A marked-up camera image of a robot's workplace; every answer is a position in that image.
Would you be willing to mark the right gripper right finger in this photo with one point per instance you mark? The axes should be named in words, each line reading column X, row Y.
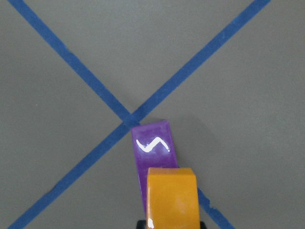
column 202, row 225

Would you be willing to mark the orange trapezoid block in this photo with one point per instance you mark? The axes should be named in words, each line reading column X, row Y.
column 172, row 199

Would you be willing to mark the purple trapezoid block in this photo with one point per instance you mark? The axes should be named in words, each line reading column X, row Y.
column 153, row 147

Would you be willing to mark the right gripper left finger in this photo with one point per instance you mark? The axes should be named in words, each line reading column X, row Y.
column 141, row 224

